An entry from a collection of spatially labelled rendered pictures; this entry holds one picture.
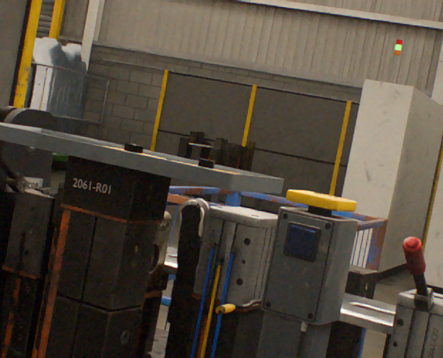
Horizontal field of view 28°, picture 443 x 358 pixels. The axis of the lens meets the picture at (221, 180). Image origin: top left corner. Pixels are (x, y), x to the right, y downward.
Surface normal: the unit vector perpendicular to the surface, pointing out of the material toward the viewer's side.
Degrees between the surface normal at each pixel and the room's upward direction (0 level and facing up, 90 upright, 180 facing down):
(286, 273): 90
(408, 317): 90
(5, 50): 90
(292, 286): 90
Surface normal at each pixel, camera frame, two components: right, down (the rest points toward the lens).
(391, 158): -0.37, -0.02
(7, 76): 0.94, 0.20
